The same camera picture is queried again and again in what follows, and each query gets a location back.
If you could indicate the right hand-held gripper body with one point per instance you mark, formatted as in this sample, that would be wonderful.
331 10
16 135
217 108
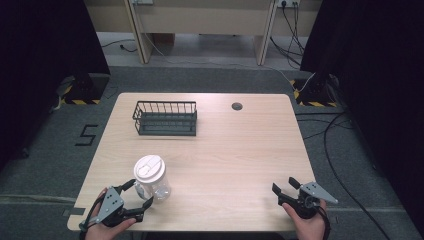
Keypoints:
305 205

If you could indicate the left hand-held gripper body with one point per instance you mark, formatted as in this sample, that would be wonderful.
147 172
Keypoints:
111 203

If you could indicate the clear cup with white lid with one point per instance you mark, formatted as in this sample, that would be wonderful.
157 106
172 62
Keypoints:
151 173

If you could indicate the person's right hand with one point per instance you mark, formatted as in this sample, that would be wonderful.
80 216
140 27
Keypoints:
310 228

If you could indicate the person's left hand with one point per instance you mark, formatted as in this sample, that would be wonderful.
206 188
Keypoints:
100 231

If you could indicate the small black tape strip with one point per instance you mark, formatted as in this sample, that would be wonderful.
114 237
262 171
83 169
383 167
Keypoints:
74 211

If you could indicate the black stand base, striped tape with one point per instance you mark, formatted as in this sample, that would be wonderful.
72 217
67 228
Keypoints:
86 91
315 95

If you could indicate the round grey table grommet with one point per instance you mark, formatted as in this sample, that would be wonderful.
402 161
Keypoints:
237 106

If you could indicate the black curtain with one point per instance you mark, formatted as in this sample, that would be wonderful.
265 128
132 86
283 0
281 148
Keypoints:
36 66
383 83

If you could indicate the beige wooden desk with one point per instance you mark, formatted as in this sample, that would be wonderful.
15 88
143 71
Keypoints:
206 20

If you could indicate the white wall socket strip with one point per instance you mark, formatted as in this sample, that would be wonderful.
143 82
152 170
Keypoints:
288 2
142 1

